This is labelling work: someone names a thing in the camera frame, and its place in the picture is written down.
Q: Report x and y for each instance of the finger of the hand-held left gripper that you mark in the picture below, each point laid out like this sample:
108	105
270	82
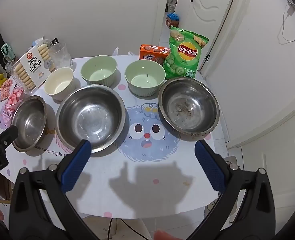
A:
5	136

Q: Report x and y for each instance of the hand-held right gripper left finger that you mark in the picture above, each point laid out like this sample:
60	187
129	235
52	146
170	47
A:
76	166

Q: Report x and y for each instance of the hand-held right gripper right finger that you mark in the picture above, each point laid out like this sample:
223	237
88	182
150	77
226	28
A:
210	167

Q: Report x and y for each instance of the small steel bowl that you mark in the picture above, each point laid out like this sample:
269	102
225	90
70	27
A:
30	125

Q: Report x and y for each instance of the large steel bowl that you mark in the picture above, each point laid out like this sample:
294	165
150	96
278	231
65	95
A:
90	120

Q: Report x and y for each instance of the stained steel bowl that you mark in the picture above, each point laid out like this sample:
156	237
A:
187	105

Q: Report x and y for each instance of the cream ribbed bowl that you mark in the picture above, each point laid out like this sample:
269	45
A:
60	85

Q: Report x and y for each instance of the green ribbed bowl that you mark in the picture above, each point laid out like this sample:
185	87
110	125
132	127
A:
100	72
145	80

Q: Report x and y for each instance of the pink marshmallow bag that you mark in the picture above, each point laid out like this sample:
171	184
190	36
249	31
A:
12	100

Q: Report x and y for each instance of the small pink snack packet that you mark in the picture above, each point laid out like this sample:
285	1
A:
5	90

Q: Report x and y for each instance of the cartoon printed table cover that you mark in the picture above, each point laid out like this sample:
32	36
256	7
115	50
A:
150	192

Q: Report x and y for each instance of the clear biscuit tray white label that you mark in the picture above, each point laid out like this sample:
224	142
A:
35	65

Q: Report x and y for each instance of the mint green object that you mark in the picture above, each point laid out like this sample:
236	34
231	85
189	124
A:
5	49

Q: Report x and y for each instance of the clear plastic cup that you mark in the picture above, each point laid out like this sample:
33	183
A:
60	57

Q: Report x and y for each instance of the small black clip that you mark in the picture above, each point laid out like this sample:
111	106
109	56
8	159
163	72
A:
54	40

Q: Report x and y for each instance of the green chips bag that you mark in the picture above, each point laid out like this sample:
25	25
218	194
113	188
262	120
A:
185	55

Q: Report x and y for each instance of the orange cookie box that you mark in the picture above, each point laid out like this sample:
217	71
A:
150	53

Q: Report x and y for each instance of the cardboard box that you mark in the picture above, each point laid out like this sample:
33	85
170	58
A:
171	23

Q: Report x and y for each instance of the white panelled door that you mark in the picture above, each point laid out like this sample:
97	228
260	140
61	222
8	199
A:
212	17

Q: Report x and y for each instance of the blue plastic bag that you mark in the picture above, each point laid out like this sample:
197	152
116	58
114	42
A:
173	17

